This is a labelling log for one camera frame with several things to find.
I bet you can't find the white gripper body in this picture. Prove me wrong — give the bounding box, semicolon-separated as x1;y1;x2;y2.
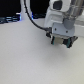
46;0;77;40

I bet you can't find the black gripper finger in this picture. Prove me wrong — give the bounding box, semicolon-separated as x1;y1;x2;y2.
51;35;56;45
66;38;73;48

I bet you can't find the black kcup holder drawer box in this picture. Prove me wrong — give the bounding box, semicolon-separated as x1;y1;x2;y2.
45;31;75;50

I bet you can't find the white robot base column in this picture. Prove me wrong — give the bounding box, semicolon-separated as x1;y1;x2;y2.
20;0;26;20

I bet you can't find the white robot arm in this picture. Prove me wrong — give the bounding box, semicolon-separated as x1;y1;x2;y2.
45;0;84;48

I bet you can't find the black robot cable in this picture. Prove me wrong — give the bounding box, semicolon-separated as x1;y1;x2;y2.
23;0;52;34

